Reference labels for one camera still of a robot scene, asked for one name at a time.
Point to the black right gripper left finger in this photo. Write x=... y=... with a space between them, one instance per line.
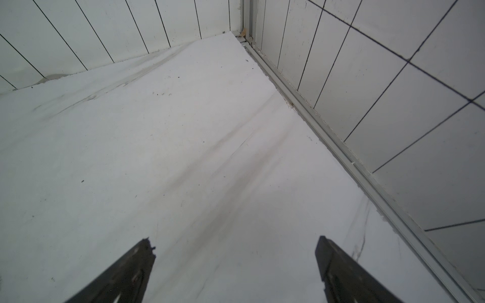
x=125 y=280

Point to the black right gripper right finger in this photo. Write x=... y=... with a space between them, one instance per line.
x=344 y=279

